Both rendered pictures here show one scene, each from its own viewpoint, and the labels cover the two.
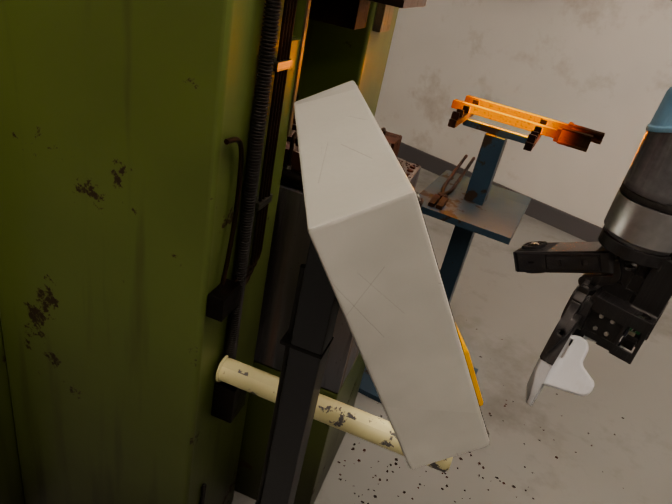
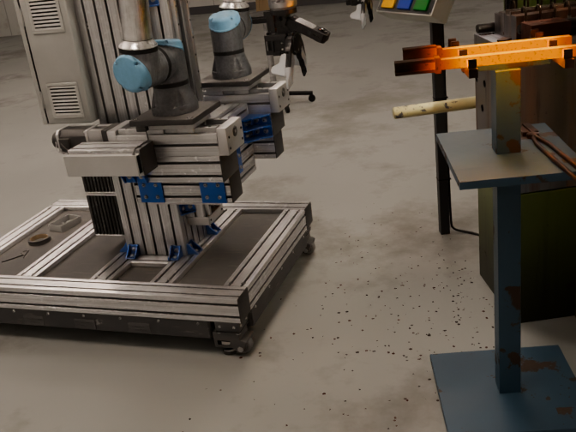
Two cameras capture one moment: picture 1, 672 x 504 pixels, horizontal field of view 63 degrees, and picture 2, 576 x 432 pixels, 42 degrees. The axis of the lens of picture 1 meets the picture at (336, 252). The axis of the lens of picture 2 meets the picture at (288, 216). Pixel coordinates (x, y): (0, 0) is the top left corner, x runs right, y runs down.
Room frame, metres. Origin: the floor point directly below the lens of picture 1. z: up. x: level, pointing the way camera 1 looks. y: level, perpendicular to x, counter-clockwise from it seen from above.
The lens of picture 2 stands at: (3.19, -1.41, 1.37)
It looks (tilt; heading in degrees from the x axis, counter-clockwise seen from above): 22 degrees down; 165
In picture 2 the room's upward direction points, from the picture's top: 7 degrees counter-clockwise
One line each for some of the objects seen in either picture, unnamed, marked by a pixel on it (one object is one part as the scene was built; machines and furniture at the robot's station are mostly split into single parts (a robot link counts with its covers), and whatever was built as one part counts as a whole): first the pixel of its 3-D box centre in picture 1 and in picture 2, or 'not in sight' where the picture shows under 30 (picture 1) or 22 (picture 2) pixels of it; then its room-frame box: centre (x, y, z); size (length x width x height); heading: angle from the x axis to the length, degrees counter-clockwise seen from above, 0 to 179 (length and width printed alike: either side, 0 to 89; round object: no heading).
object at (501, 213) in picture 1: (474, 202); (506, 153); (1.61, -0.39, 0.74); 0.40 x 0.30 x 0.02; 159
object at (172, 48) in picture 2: not in sight; (165, 59); (0.82, -1.10, 0.98); 0.13 x 0.12 x 0.14; 136
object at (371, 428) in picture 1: (331, 412); (450, 105); (0.72, -0.05, 0.62); 0.44 x 0.05 x 0.05; 77
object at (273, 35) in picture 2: not in sight; (283, 32); (1.25, -0.83, 1.07); 0.09 x 0.08 x 0.12; 54
